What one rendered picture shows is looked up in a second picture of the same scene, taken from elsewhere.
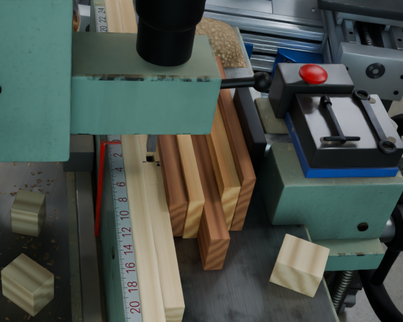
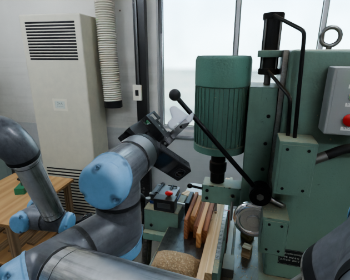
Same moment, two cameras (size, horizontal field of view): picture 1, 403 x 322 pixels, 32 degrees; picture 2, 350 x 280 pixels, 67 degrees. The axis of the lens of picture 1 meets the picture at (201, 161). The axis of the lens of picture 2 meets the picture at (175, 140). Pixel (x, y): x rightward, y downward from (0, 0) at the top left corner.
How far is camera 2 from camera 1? 1.40 m
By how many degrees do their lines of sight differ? 112
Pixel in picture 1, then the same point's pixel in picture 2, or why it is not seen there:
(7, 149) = not seen: hidden behind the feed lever
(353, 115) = (163, 190)
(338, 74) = (158, 196)
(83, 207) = (229, 250)
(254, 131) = (191, 193)
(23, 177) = (248, 271)
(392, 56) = not seen: outside the picture
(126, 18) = (204, 260)
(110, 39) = (229, 185)
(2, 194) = (255, 266)
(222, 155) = (199, 200)
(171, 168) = (211, 205)
